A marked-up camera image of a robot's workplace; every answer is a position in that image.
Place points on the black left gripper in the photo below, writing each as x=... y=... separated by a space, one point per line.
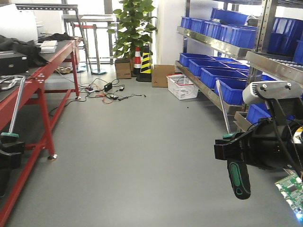
x=10 y=158

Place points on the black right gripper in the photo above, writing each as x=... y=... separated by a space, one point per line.
x=268 y=144

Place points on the green black cross screwdriver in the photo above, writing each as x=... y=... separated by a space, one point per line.
x=10 y=136

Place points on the green circuit board right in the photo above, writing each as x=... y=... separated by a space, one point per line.
x=291 y=187

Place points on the white plastic basket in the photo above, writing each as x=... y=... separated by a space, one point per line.
x=182 y=87

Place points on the steel shelf rack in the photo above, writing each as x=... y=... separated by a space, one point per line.
x=260 y=61

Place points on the brown cardboard box on floor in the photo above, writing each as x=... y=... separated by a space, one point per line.
x=160 y=73

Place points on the yellow black striped cone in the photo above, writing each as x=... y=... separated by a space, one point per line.
x=146 y=66

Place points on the white foam roll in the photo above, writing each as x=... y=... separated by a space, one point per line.
x=16 y=24

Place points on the red white traffic cone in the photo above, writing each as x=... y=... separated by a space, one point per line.
x=137 y=62

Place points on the green potted plant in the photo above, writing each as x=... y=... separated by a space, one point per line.
x=133 y=28

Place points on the red metal table frame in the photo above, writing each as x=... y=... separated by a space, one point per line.
x=34 y=94

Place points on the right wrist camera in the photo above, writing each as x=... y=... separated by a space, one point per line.
x=257 y=92

